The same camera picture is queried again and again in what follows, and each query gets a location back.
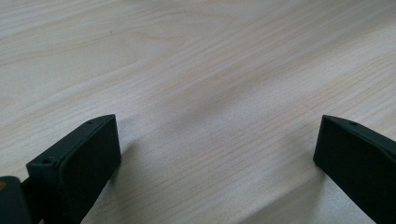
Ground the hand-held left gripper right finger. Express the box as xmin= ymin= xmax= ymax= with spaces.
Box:
xmin=312 ymin=114 xmax=396 ymax=224

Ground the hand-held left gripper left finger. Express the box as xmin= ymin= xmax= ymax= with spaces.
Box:
xmin=25 ymin=113 xmax=122 ymax=224

